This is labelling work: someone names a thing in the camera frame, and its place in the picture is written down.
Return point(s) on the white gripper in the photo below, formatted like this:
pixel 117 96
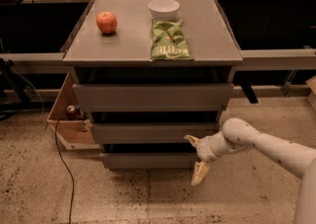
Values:
pixel 204 149

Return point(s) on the grey bottom drawer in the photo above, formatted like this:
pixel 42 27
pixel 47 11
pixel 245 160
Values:
pixel 114 161

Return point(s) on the grey drawer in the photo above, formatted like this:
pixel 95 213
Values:
pixel 153 98
pixel 141 133
pixel 114 161

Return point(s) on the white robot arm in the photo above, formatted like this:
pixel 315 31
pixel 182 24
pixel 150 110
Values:
pixel 237 135

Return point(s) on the grey middle drawer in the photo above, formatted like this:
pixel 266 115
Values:
pixel 141 133

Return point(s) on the grey drawer cabinet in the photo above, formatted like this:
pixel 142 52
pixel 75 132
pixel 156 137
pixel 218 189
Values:
pixel 123 57

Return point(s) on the grey top drawer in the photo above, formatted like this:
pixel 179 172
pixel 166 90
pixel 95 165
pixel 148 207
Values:
pixel 153 98

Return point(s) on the green chip bag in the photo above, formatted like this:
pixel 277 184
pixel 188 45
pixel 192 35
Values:
pixel 169 42

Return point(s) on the wooden box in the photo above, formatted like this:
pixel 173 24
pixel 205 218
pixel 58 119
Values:
pixel 68 122

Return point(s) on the red soda can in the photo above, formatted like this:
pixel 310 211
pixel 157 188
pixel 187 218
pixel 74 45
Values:
pixel 73 113

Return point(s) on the white bowl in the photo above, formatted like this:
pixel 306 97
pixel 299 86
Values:
pixel 164 10

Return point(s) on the red apple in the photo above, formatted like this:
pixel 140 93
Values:
pixel 107 22

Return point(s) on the grey metal frame rail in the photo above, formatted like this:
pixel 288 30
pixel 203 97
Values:
pixel 253 60

